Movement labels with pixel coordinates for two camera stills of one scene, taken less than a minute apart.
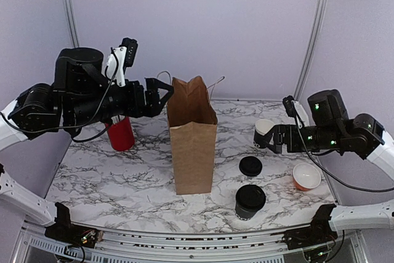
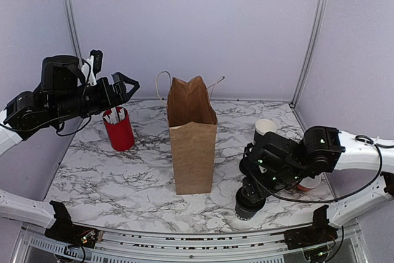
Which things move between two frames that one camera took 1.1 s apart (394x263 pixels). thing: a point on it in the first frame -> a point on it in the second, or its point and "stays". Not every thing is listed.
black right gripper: (279, 130) -> (253, 187)
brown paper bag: (193, 125) stays
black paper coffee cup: (249, 199) stays
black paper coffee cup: (262, 127) stays
